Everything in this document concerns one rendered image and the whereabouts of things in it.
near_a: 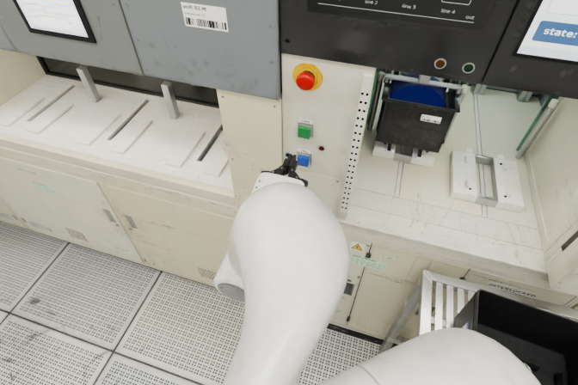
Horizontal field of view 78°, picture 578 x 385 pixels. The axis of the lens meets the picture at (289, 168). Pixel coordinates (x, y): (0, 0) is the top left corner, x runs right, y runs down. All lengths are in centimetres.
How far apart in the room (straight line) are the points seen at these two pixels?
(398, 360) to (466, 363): 4
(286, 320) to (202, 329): 171
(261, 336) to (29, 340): 203
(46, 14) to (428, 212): 117
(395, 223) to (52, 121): 138
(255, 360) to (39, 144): 151
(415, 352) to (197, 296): 179
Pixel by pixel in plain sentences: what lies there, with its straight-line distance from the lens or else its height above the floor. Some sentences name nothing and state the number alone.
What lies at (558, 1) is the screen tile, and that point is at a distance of 73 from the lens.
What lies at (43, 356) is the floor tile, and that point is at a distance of 217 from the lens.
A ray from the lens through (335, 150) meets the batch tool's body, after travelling 92.
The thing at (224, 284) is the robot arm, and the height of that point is 122.
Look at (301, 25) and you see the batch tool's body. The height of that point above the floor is 147.
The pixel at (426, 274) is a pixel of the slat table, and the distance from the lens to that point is 122.
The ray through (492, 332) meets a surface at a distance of 121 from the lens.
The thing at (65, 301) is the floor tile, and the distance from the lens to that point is 224.
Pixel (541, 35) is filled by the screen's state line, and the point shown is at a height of 151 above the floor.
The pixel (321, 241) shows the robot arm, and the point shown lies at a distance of 25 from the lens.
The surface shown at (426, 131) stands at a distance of 125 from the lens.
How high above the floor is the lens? 178
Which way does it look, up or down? 46 degrees down
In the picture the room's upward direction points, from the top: straight up
